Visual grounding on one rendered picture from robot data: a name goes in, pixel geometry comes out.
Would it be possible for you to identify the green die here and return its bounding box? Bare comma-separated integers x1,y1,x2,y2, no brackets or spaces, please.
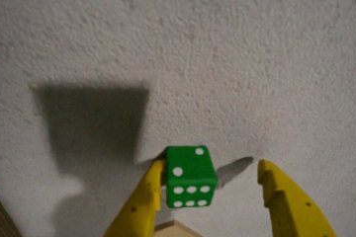
165,146,218,208

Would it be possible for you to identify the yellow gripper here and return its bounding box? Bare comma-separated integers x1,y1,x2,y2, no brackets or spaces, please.
102,159,337,237

